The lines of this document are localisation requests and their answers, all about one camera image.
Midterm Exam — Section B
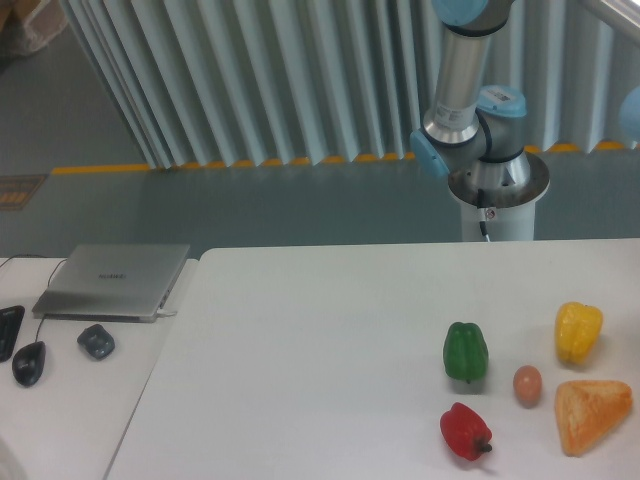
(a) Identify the triangular toasted bread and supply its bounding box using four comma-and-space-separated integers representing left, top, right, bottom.
554, 380, 633, 457

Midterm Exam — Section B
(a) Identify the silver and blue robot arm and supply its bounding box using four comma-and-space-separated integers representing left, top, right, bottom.
410, 1, 639, 176

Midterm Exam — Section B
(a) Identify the yellow bell pepper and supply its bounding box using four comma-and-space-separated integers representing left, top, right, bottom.
554, 302, 604, 365

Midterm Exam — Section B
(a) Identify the white laptop plug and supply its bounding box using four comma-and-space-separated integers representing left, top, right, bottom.
156, 309, 177, 318

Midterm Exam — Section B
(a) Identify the white folding screen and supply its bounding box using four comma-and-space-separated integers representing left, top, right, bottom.
62, 1, 639, 169

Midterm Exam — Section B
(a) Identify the black computer mouse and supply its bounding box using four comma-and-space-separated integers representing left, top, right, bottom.
12, 341, 46, 387

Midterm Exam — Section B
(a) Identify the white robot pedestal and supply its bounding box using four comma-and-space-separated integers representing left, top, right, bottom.
448, 152, 550, 242

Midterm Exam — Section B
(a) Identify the dark grey earbuds case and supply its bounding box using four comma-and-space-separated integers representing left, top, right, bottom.
77, 324, 116, 361

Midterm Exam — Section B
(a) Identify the black mouse cable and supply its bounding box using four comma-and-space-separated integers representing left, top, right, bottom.
0, 254, 69, 346

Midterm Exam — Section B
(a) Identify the red bell pepper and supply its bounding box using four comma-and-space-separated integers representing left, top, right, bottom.
439, 402, 493, 461

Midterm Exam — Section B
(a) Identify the black keyboard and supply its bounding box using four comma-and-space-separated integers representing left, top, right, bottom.
0, 305, 25, 363

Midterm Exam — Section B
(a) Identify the green bell pepper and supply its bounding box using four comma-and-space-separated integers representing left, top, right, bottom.
443, 322, 489, 383

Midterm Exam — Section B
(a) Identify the brown egg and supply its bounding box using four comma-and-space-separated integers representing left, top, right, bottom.
512, 365, 542, 408

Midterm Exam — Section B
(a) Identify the silver closed laptop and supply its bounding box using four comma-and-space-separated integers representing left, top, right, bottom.
32, 244, 190, 323

